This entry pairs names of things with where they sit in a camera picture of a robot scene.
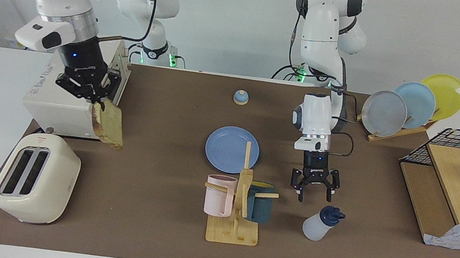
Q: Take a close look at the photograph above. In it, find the small blue bell wooden knob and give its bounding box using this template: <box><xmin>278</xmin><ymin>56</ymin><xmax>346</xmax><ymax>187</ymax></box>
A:
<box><xmin>233</xmin><ymin>89</ymin><xmax>250</xmax><ymax>106</ymax></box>

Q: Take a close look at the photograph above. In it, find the white wall outlet box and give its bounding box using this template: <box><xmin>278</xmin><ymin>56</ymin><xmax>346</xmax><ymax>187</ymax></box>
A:
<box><xmin>4</xmin><ymin>37</ymin><xmax>31</xmax><ymax>51</ymax></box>

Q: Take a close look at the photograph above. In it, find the cream two-slot toaster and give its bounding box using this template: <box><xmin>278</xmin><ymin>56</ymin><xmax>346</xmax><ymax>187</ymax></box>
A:
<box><xmin>0</xmin><ymin>127</ymin><xmax>85</xmax><ymax>229</ymax></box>

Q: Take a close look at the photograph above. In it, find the pink ribbed mug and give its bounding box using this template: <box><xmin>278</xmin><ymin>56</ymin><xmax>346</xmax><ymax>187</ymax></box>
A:
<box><xmin>202</xmin><ymin>173</ymin><xmax>238</xmax><ymax>219</ymax></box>

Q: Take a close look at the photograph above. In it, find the black left base cable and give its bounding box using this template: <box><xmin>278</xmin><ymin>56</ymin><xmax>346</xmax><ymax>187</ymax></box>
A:
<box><xmin>271</xmin><ymin>59</ymin><xmax>315</xmax><ymax>85</ymax></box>

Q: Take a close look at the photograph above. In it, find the white toaster oven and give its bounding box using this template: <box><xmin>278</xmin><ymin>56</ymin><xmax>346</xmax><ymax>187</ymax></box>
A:
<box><xmin>19</xmin><ymin>26</ymin><xmax>136</xmax><ymax>144</ymax></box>

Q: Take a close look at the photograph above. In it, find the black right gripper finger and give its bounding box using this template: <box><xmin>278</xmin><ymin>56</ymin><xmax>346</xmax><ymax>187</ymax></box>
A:
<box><xmin>89</xmin><ymin>89</ymin><xmax>103</xmax><ymax>107</ymax></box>
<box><xmin>98</xmin><ymin>84</ymin><xmax>112</xmax><ymax>112</ymax></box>

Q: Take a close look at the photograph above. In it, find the wooden shelf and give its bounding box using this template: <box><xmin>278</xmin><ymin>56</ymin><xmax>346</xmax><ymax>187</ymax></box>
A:
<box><xmin>390</xmin><ymin>139</ymin><xmax>460</xmax><ymax>248</ymax></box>

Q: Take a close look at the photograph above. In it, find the yellow round plate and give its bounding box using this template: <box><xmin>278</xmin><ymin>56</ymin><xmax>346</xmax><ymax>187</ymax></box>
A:
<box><xmin>416</xmin><ymin>71</ymin><xmax>460</xmax><ymax>125</ymax></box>

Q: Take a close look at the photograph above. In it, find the toasted bread slice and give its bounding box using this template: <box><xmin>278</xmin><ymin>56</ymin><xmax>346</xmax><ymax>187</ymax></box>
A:
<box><xmin>87</xmin><ymin>98</ymin><xmax>129</xmax><ymax>150</ymax></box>

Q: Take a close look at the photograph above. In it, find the light blue round plate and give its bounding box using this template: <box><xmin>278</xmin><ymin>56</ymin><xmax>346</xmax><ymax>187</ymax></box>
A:
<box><xmin>390</xmin><ymin>79</ymin><xmax>439</xmax><ymax>133</ymax></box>

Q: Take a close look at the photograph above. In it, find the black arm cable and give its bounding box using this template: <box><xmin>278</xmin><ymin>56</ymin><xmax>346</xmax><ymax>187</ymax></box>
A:
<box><xmin>276</xmin><ymin>4</ymin><xmax>372</xmax><ymax>159</ymax></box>
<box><xmin>99</xmin><ymin>0</ymin><xmax>159</xmax><ymax>48</ymax></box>

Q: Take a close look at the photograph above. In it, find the black base cable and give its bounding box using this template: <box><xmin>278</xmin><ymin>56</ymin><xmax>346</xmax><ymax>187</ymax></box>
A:
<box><xmin>126</xmin><ymin>41</ymin><xmax>144</xmax><ymax>64</ymax></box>
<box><xmin>271</xmin><ymin>59</ymin><xmax>315</xmax><ymax>85</ymax></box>

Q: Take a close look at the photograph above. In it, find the black right base cable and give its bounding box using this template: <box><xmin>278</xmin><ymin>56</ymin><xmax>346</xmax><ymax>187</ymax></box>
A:
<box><xmin>126</xmin><ymin>41</ymin><xmax>144</xmax><ymax>64</ymax></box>

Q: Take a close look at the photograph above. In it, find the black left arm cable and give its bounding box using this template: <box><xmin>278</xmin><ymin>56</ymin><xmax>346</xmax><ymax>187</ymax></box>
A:
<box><xmin>276</xmin><ymin>4</ymin><xmax>372</xmax><ymax>159</ymax></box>

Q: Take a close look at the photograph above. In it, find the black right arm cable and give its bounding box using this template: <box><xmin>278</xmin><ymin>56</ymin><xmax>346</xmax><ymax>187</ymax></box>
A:
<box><xmin>99</xmin><ymin>0</ymin><xmax>159</xmax><ymax>48</ymax></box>

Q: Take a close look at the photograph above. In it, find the teal mug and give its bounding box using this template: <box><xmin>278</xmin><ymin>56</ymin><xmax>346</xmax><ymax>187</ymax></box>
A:
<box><xmin>243</xmin><ymin>181</ymin><xmax>276</xmax><ymax>225</ymax></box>

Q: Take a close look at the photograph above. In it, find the translucent seasoning bottle blue cap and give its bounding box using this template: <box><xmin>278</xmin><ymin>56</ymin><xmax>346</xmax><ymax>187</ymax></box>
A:
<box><xmin>301</xmin><ymin>203</ymin><xmax>347</xmax><ymax>245</ymax></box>

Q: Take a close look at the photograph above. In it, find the wooden mug tree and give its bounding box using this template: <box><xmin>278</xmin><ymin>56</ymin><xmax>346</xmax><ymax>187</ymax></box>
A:
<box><xmin>198</xmin><ymin>136</ymin><xmax>286</xmax><ymax>250</ymax></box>

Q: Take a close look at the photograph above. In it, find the brown table mat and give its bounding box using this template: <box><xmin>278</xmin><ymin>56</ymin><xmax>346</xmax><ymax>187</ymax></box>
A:
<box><xmin>0</xmin><ymin>45</ymin><xmax>460</xmax><ymax>258</ymax></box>

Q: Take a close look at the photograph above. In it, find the wooden plate rack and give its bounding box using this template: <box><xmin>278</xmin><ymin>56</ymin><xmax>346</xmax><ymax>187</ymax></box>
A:
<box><xmin>352</xmin><ymin>97</ymin><xmax>440</xmax><ymax>150</ymax></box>

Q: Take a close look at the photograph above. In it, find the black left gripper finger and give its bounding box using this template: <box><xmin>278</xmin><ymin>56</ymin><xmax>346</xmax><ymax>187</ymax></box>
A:
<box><xmin>294</xmin><ymin>182</ymin><xmax>308</xmax><ymax>203</ymax></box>
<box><xmin>323</xmin><ymin>183</ymin><xmax>336</xmax><ymax>204</ymax></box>

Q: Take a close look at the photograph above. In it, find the grey round plate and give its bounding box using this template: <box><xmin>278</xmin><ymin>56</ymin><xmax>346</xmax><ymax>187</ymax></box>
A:
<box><xmin>359</xmin><ymin>88</ymin><xmax>411</xmax><ymax>140</ymax></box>

